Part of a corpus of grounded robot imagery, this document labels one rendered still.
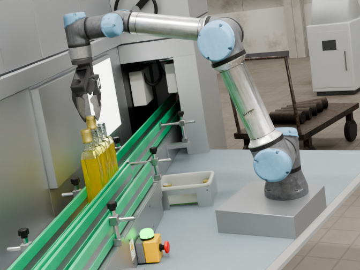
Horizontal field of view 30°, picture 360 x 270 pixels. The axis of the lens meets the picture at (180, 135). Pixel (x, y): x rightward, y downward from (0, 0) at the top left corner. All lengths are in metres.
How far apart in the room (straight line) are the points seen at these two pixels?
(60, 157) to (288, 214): 0.79
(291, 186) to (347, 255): 1.63
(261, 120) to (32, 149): 0.73
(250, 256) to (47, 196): 0.70
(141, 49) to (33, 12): 1.03
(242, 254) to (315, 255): 1.81
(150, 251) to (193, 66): 1.36
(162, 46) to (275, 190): 1.24
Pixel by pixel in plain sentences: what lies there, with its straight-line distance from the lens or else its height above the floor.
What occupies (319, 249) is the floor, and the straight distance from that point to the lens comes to 3.96.
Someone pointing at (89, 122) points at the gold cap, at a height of 1.17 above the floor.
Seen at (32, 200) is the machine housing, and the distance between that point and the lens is 2.17.
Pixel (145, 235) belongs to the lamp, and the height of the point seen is 0.84.
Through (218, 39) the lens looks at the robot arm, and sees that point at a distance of 2.04.
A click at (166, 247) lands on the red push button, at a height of 0.80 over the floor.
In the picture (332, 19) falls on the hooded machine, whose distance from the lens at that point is 8.18.
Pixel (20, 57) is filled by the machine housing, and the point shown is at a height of 1.43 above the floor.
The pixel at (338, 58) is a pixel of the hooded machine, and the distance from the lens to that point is 8.15.
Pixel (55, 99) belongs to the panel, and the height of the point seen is 1.26.
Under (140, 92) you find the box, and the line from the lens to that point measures 3.46.
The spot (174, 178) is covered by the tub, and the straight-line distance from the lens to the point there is 2.71.
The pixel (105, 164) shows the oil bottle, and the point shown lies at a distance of 2.31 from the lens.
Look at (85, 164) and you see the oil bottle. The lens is 2.25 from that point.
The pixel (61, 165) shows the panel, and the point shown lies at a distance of 2.35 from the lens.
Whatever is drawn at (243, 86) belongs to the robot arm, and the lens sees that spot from 2.08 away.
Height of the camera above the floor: 1.59
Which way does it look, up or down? 13 degrees down
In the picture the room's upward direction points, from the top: 9 degrees counter-clockwise
